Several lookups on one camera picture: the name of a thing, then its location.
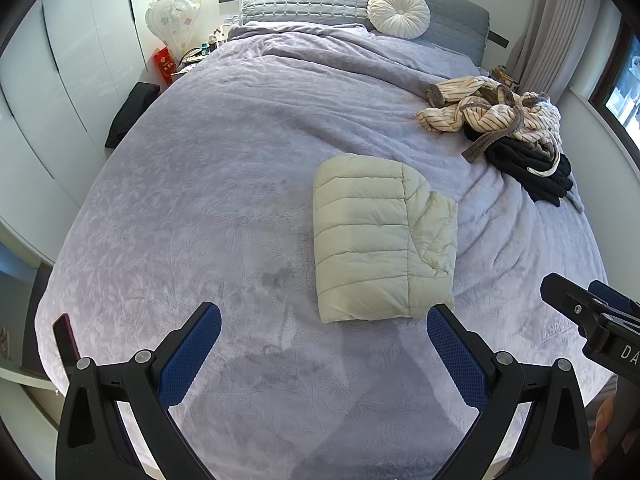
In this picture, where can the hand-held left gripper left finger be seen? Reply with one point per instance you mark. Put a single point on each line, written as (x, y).
(192, 355)

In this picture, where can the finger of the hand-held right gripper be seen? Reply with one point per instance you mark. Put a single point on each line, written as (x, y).
(567, 297)
(612, 296)

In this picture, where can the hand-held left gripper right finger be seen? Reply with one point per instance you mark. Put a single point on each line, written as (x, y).
(457, 355)

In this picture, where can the cream puffer jacket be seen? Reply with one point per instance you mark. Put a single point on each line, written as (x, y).
(360, 240)

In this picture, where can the person's right hand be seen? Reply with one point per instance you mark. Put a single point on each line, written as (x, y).
(606, 417)

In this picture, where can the black garment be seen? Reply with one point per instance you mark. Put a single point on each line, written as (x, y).
(540, 180)

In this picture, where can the dark red phone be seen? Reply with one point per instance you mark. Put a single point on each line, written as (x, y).
(65, 335)

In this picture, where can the purple fleece blanket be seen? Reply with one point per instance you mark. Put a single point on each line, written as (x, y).
(200, 185)

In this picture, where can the window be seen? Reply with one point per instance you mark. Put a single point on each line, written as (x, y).
(625, 95)

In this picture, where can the cream striped robe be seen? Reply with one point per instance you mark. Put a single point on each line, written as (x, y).
(450, 115)

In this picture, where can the cluttered bedside table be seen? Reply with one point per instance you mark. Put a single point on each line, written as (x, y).
(502, 76)

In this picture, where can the black bag by wardrobe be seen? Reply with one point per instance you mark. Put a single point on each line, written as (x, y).
(130, 115)

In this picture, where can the grey pleated curtain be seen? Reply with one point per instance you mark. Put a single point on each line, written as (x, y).
(545, 25)

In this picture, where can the white bedside table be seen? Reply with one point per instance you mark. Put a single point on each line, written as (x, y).
(187, 67)

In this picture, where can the red box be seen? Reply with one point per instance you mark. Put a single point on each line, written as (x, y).
(164, 65)

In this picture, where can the white wardrobe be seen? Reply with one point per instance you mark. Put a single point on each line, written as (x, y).
(60, 85)

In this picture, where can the white round cushion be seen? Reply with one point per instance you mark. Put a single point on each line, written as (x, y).
(400, 12)

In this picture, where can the grey quilted headboard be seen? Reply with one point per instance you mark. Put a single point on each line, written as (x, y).
(310, 0)

